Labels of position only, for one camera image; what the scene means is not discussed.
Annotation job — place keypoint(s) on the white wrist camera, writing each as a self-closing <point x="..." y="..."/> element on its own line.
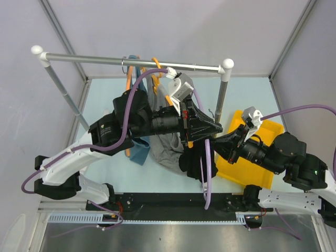
<point x="179" y="88"/>
<point x="252" y="120"/>

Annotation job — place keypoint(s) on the white slotted cable duct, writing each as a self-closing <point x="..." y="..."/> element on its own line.
<point x="108" y="219"/>

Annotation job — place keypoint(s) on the silver white clothes rack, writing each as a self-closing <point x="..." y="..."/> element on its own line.
<point x="224" y="70"/>

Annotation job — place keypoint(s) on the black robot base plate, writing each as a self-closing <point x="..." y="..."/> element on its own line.
<point x="187" y="206"/>

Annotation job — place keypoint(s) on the orange plastic hanger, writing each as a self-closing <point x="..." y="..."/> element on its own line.
<point x="156" y="83"/>

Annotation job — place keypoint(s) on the black tank top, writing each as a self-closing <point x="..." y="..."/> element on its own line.
<point x="189" y="161"/>

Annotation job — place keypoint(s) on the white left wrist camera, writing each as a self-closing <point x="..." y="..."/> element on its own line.
<point x="179" y="88"/>

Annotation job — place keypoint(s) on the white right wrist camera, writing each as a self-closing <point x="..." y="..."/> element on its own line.
<point x="252" y="120"/>

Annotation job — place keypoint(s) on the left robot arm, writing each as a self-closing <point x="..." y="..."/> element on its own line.
<point x="131" y="119"/>

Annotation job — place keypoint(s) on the purple plastic hanger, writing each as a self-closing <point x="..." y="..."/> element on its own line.
<point x="207" y="187"/>

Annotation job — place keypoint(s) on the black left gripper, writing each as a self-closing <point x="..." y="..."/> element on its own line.
<point x="194" y="123"/>

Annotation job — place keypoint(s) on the blue tank top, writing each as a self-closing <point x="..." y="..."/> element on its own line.
<point x="140" y="150"/>

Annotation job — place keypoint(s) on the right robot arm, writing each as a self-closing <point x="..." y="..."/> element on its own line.
<point x="289" y="156"/>

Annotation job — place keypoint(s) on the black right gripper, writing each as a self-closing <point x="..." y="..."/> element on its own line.
<point x="224" y="144"/>

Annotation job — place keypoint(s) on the orange hanger with metal hook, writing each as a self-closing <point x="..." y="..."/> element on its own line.
<point x="128" y="85"/>

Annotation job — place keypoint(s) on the grey tank top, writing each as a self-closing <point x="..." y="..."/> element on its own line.
<point x="166" y="149"/>

